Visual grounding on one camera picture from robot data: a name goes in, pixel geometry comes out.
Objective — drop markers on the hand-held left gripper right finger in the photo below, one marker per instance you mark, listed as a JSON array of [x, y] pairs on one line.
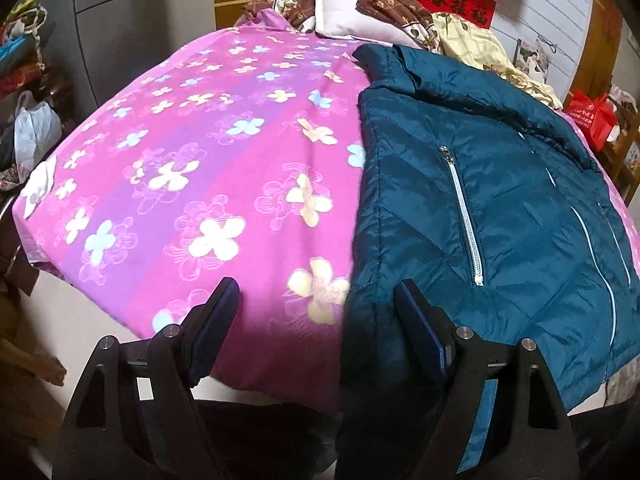
[[425, 330]]

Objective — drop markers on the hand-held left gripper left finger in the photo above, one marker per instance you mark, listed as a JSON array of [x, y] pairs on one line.
[[215, 330]]

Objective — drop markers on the teal puffer jacket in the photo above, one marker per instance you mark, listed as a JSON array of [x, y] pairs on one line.
[[500, 210]]

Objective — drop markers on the pink floral bedsheet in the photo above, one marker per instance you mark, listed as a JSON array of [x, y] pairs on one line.
[[200, 160]]

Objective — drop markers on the red shopping bag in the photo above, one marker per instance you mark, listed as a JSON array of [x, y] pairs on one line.
[[590, 120]]

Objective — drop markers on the white plastic bag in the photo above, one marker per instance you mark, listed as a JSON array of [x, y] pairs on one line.
[[35, 130]]

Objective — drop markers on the yellow plaid blanket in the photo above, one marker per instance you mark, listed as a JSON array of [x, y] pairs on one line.
[[470, 40]]

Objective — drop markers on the white pillow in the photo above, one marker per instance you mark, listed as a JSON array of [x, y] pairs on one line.
[[350, 20]]

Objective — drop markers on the grey refrigerator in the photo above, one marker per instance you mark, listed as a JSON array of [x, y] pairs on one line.
[[125, 20]]

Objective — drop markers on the brown floral quilt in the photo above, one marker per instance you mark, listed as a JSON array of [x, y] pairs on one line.
[[395, 7]]

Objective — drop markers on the wall photo poster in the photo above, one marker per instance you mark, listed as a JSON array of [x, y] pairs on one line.
[[532, 60]]

